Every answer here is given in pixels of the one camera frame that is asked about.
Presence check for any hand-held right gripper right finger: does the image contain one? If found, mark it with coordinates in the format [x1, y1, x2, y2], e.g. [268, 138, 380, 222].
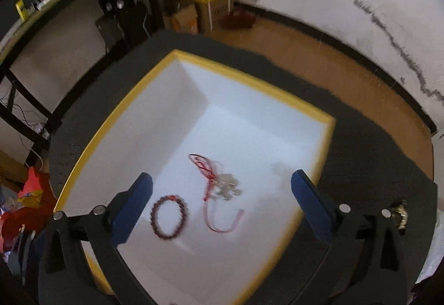
[291, 169, 407, 305]

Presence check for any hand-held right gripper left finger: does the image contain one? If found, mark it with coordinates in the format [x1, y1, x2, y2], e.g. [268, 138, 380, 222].
[38, 172, 154, 305]

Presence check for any dark red beaded bracelet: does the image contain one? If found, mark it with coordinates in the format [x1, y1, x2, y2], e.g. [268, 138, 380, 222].
[150, 195, 190, 241]

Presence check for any red string silver charm necklace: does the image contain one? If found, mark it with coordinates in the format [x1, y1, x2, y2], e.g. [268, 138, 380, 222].
[188, 153, 244, 233]

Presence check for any small gold jewelry piece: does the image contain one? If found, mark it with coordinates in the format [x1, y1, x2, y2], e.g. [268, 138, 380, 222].
[391, 200, 408, 231]

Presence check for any white box with yellow rim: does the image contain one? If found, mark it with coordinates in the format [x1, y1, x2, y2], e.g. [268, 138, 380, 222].
[54, 49, 336, 305]

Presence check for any red and yellow toy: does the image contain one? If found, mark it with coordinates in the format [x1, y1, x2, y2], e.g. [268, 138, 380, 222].
[0, 166, 58, 253]

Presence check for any orange printed cardboard box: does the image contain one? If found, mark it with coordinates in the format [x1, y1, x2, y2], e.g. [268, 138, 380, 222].
[163, 5, 200, 35]

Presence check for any dark red bag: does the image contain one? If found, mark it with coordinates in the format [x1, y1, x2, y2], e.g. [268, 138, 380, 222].
[222, 11, 256, 30]

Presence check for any black speaker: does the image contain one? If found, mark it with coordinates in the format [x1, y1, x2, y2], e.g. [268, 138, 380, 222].
[96, 0, 130, 18]

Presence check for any tall brown cardboard box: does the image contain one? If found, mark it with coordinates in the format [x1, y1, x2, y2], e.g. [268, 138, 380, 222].
[195, 0, 231, 35]

